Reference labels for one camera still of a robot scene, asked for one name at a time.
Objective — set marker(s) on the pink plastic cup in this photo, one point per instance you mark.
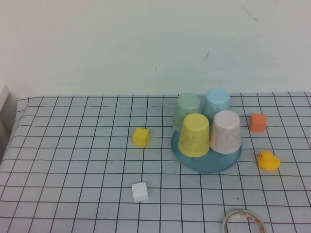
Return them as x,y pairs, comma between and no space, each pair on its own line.
224,133

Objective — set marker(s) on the green plastic cup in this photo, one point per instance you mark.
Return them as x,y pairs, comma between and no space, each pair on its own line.
185,106

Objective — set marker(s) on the yellow plastic cup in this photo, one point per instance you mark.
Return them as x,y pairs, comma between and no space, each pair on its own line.
194,136

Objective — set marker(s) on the light blue plastic cup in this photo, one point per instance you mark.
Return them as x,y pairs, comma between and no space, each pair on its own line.
217,99

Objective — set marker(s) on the blue cup stand with pegs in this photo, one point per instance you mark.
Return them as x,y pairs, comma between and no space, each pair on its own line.
209,165

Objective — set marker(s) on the yellow cube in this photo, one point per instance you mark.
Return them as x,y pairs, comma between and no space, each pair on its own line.
141,137

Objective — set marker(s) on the white cube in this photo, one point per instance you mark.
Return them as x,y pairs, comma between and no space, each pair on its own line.
140,192

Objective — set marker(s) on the orange cube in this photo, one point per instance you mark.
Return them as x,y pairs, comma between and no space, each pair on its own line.
258,122

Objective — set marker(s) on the yellow rubber duck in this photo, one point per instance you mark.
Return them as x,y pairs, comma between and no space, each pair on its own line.
268,161

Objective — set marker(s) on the white tape roll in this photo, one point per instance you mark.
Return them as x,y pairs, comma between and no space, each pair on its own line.
229,217

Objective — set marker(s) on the white box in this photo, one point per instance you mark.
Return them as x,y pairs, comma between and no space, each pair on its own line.
3,97

